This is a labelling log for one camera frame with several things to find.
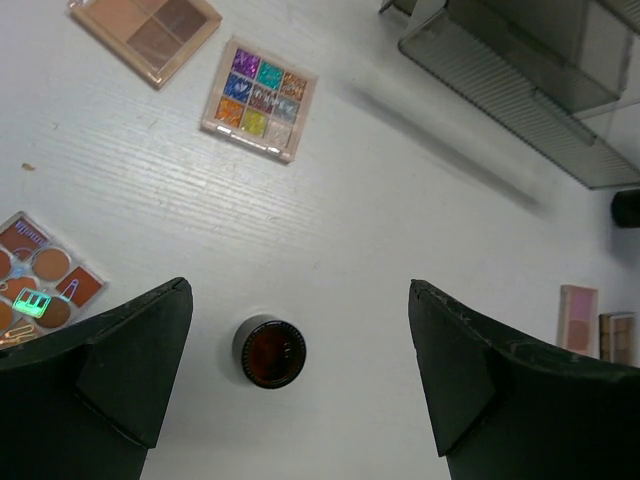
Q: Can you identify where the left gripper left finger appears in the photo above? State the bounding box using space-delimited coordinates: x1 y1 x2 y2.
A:
1 278 193 480

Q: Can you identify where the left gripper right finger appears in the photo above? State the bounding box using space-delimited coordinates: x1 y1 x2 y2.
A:
408 280 639 479

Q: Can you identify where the amber glass jar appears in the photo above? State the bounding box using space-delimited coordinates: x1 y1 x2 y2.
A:
232 314 307 390

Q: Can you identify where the black jar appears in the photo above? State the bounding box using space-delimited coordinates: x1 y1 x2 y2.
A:
611 189 640 229

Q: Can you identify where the pink blush palette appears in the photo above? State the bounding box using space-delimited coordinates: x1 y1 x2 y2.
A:
556 285 598 357

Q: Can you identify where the round-pan orange palette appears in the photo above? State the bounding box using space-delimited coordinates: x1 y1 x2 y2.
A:
1 211 108 350

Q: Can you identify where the brown eyeshadow palette long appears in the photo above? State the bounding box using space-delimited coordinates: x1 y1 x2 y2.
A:
599 312 636 366

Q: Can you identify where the clear acrylic drawer organizer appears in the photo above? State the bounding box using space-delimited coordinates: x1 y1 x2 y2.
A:
380 0 639 189

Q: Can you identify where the glitter nine-pan palette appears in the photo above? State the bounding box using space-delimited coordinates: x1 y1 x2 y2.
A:
200 36 318 163

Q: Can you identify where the four-pan nude palette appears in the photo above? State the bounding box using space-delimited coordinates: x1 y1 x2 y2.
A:
68 0 223 90

